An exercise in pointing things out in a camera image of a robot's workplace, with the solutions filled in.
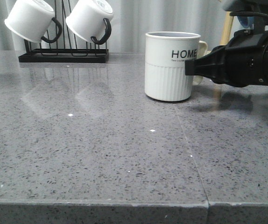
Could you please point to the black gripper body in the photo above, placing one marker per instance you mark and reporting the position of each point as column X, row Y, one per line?
column 243, row 61

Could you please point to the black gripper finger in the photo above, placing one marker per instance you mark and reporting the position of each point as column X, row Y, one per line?
column 200, row 67

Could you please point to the white HOME ribbed mug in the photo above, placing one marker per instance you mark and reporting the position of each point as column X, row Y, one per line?
column 165, row 56

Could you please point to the blue hanging mug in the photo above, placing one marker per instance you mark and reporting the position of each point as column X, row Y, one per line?
column 246, row 22

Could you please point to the wooden mug tree stand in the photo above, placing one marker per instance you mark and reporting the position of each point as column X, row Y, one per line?
column 227, row 28

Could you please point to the right white hanging mug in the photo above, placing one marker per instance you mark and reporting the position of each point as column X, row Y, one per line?
column 90, row 20

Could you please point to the white hanging mug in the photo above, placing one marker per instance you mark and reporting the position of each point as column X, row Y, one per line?
column 30, row 20
column 90, row 20

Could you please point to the left white hanging mug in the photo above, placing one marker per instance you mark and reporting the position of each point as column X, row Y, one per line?
column 30, row 20

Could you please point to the black wire mug rack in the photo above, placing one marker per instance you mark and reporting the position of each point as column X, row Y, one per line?
column 68, row 48

